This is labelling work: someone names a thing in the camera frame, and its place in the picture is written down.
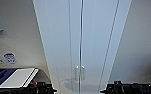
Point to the white flat board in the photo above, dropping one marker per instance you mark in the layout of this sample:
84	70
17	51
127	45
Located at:
17	78

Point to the blue wall sticker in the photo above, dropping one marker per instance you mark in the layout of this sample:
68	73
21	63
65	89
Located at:
9	57

